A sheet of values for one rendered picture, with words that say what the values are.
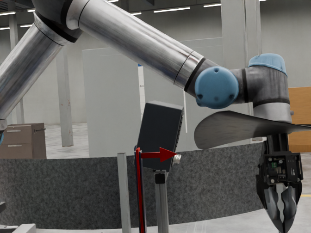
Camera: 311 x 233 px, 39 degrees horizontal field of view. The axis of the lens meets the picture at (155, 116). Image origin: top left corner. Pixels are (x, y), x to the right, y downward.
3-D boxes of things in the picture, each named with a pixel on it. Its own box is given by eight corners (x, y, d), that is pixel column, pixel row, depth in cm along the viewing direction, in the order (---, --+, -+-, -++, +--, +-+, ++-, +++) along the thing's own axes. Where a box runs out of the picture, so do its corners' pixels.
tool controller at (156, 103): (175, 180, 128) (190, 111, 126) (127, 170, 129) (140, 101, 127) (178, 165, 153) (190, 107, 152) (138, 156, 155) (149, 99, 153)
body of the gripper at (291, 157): (264, 185, 83) (258, 123, 86) (258, 188, 91) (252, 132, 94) (305, 183, 82) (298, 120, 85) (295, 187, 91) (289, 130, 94)
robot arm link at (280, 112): (251, 113, 96) (289, 110, 95) (253, 133, 95) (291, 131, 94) (255, 103, 88) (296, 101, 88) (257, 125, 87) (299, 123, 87)
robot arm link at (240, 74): (189, 71, 89) (245, 65, 87) (195, 73, 100) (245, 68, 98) (193, 110, 89) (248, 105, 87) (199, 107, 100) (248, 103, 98)
